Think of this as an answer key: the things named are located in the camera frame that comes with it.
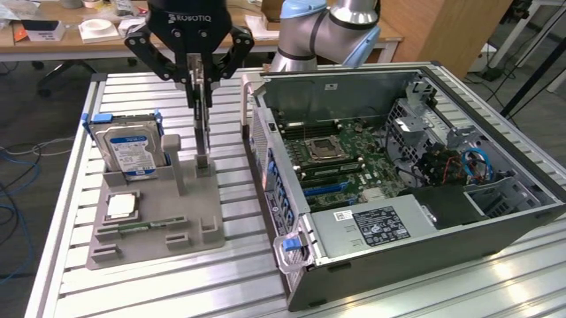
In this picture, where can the black expansion slot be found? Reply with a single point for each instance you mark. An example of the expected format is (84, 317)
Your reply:
(321, 181)

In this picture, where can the blue case latch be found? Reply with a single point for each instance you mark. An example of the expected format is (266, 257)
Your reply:
(291, 245)

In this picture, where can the green RAM stick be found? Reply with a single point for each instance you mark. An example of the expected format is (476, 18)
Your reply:
(142, 226)

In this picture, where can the open grey PC case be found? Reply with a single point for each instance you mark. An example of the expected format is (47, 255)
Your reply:
(398, 265)

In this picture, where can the grey cup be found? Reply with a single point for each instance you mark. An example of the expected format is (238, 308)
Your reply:
(71, 4)

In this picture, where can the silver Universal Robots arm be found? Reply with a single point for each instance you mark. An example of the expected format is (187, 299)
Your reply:
(305, 36)

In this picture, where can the grey parts rack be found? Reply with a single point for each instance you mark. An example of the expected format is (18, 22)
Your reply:
(176, 208)

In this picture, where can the silver chipset heatsink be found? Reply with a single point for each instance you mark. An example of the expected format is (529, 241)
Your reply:
(375, 194)

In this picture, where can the small white box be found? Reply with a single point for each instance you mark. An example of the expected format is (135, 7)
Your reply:
(123, 24)

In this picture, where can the brown cardboard box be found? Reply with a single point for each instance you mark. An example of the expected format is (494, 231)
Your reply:
(270, 11)

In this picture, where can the black slanted pole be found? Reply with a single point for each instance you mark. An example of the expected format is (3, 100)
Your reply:
(533, 66)

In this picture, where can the green motherboard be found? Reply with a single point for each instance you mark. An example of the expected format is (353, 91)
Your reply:
(389, 175)

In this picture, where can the wooden cabinet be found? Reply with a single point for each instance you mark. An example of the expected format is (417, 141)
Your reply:
(469, 33)

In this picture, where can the blue expansion slot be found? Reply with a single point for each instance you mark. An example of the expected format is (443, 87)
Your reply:
(325, 189)

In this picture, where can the metal CPU socket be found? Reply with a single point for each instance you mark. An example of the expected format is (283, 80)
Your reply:
(323, 149)

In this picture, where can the hard disk in blue caddy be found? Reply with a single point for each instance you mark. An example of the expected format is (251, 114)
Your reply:
(128, 155)

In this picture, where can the Nvidia graphics card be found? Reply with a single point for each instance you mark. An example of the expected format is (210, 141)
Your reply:
(202, 132)

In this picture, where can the white box with black top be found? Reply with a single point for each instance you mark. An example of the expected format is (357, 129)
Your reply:
(44, 34)

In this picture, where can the black RAM slot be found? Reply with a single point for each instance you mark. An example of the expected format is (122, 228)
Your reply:
(330, 170)
(313, 134)
(326, 163)
(333, 173)
(311, 128)
(327, 166)
(310, 125)

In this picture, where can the wooden desk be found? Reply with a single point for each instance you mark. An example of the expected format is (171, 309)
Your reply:
(52, 46)

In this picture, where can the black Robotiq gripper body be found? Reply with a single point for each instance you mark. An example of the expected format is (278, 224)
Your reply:
(190, 30)

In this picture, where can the black office chair base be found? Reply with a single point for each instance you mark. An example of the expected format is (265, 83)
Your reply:
(59, 71)

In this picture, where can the white paper stack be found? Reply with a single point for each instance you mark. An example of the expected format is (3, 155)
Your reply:
(261, 31)

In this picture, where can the grey power supply unit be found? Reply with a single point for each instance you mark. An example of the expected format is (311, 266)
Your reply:
(354, 238)

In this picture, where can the silver CPU chip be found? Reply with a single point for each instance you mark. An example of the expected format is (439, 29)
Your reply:
(122, 207)

